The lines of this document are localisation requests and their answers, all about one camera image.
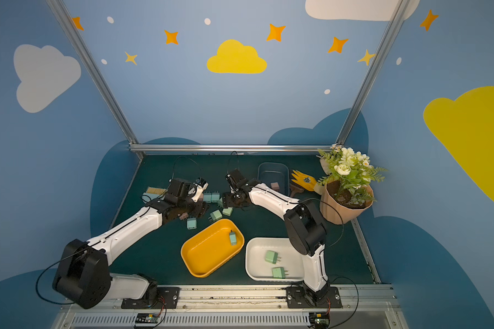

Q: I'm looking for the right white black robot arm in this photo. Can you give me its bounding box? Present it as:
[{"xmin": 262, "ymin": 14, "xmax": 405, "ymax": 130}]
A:
[{"xmin": 224, "ymin": 169, "xmax": 329, "ymax": 300}]

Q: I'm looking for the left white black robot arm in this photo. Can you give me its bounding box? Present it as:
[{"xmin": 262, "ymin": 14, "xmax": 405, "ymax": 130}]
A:
[{"xmin": 52, "ymin": 178, "xmax": 208, "ymax": 309}]

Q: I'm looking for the dark blue plastic bin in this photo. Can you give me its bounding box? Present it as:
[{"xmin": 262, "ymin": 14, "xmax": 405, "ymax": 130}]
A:
[{"xmin": 257, "ymin": 163, "xmax": 290, "ymax": 196}]

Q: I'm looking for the yellow plastic tray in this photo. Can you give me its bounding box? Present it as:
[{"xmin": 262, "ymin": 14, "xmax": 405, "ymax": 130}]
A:
[{"xmin": 181, "ymin": 219, "xmax": 245, "ymax": 278}]

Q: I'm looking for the white plastic tray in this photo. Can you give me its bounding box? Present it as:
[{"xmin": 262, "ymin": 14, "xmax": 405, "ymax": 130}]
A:
[{"xmin": 245, "ymin": 237, "xmax": 305, "ymax": 282}]

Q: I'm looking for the yellow work glove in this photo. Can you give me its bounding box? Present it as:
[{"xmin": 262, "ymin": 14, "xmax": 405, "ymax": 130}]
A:
[{"xmin": 291, "ymin": 170, "xmax": 317, "ymax": 191}]

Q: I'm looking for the potted white flower plant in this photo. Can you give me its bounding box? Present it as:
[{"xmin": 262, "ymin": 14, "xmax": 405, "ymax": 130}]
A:
[{"xmin": 318, "ymin": 144, "xmax": 387, "ymax": 225}]

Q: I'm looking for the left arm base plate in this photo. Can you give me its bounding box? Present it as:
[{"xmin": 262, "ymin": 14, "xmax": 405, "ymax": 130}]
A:
[{"xmin": 121, "ymin": 287, "xmax": 181, "ymax": 309}]

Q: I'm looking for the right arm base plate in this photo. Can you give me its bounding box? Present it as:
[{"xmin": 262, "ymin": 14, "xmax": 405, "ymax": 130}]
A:
[{"xmin": 285, "ymin": 285, "xmax": 343, "ymax": 309}]

